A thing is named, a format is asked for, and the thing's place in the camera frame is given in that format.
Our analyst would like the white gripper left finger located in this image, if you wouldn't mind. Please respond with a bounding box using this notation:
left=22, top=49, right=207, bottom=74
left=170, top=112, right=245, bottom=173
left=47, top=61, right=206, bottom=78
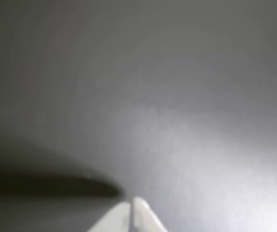
left=87, top=202, right=131, bottom=232

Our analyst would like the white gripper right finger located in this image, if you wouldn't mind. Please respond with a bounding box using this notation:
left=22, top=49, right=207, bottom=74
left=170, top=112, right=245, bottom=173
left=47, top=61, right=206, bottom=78
left=132, top=196, right=169, bottom=232

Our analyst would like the dark grey table mat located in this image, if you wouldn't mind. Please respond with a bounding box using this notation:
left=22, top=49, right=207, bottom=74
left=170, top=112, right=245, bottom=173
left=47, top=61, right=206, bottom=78
left=0, top=0, right=277, bottom=232

